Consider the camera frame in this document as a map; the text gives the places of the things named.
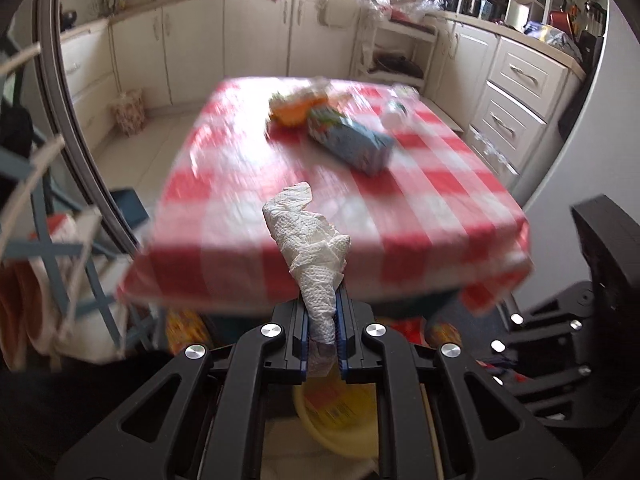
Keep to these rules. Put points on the blue juice carton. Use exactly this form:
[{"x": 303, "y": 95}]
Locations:
[{"x": 350, "y": 142}]

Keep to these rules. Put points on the clear plastic bottle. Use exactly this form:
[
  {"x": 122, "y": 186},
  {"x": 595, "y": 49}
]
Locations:
[{"x": 395, "y": 112}]

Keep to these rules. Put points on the cream drawer cabinet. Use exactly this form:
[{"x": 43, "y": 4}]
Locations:
[{"x": 520, "y": 75}]

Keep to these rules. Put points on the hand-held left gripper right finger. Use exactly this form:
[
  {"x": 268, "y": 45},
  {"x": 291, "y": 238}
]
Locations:
[{"x": 341, "y": 340}]

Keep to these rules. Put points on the white and blue drying rack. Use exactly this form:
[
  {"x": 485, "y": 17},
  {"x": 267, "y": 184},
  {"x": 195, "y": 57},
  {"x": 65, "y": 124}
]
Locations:
[{"x": 50, "y": 255}]

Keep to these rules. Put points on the white paper towel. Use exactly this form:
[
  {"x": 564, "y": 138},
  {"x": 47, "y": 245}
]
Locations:
[{"x": 310, "y": 255}]

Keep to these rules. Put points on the blue plastic stool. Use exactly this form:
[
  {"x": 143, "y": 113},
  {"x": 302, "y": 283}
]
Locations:
[{"x": 131, "y": 205}]

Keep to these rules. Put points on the red checked tablecloth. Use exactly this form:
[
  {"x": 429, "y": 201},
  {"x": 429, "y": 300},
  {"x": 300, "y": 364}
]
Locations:
[{"x": 240, "y": 195}]

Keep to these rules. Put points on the colourful snack wrapper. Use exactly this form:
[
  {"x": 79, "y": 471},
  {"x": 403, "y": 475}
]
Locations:
[{"x": 330, "y": 402}]

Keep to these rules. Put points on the white shelf rack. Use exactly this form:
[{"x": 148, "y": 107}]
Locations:
[{"x": 400, "y": 35}]

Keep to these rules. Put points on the black wok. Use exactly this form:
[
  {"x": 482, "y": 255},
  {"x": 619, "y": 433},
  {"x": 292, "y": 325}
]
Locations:
[{"x": 397, "y": 65}]

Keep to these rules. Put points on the clear plastic bag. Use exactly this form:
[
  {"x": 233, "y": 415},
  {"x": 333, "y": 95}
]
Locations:
[{"x": 320, "y": 91}]

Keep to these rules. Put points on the white canister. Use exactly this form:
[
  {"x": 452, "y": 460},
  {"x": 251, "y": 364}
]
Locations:
[{"x": 519, "y": 10}]

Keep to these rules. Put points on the peach cloth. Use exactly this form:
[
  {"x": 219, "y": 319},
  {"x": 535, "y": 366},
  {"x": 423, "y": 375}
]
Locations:
[{"x": 12, "y": 310}]

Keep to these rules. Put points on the white cloth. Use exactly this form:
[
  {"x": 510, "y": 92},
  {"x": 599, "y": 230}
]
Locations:
[{"x": 87, "y": 320}]

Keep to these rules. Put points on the red pot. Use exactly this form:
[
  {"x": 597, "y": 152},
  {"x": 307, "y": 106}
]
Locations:
[{"x": 562, "y": 21}]

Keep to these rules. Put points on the orange peel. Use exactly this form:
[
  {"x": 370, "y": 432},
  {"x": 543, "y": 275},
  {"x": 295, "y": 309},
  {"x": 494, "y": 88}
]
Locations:
[{"x": 290, "y": 112}]

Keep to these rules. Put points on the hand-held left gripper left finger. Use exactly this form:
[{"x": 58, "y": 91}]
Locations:
[{"x": 303, "y": 340}]

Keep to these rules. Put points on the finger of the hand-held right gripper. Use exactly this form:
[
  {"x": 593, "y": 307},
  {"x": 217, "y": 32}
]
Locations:
[
  {"x": 540, "y": 357},
  {"x": 545, "y": 321}
]

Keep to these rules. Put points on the cream kitchen base cabinets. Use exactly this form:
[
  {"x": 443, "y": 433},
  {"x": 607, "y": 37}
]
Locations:
[{"x": 200, "y": 35}]

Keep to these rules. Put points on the floral basket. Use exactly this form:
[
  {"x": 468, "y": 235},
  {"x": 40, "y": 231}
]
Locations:
[{"x": 127, "y": 112}]

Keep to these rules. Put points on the blue packet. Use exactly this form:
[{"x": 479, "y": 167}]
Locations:
[{"x": 555, "y": 37}]

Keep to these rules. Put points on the yellow plastic basin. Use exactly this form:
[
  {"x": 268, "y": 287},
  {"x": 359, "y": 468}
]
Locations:
[{"x": 340, "y": 437}]

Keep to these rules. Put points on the grey sliding door frame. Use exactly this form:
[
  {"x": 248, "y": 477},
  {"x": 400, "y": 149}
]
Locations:
[{"x": 75, "y": 125}]

